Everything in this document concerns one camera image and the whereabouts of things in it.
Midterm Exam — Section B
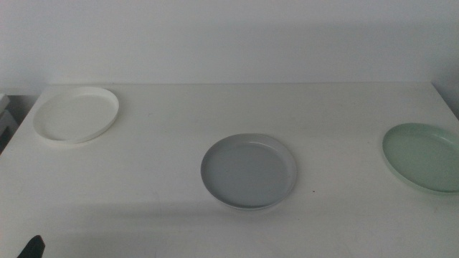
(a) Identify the pale green shallow bowl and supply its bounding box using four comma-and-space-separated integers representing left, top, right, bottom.
382, 123, 459, 196

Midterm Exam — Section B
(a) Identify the grey shallow bowl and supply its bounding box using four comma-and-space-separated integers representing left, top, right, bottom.
200, 133, 298, 211

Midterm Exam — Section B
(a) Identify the white shallow bowl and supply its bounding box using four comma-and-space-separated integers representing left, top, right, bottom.
32, 85, 120, 145

